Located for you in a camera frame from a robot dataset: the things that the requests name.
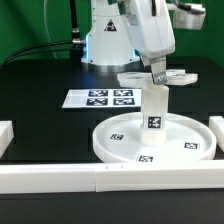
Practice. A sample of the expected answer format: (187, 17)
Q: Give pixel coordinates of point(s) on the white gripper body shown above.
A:
(149, 29)

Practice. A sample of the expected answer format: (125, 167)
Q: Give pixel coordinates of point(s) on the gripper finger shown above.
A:
(158, 69)

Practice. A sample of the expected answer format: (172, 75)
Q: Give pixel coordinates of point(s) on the white cross-shaped table base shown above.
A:
(177, 77)

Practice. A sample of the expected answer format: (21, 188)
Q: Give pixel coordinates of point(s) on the white round table top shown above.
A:
(122, 138)

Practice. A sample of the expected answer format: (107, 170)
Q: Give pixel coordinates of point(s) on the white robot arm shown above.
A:
(124, 32)

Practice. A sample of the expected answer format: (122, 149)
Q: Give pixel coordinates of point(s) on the white marker sheet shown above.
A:
(102, 98)

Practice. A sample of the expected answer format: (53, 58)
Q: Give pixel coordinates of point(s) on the white left side block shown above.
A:
(6, 135)

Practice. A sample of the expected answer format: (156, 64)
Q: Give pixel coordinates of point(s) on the white front rail right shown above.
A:
(143, 176)

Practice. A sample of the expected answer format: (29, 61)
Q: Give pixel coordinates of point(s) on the white rail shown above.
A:
(16, 179)
(143, 176)

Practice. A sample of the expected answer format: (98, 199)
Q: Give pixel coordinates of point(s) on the white front rail left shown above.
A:
(16, 179)

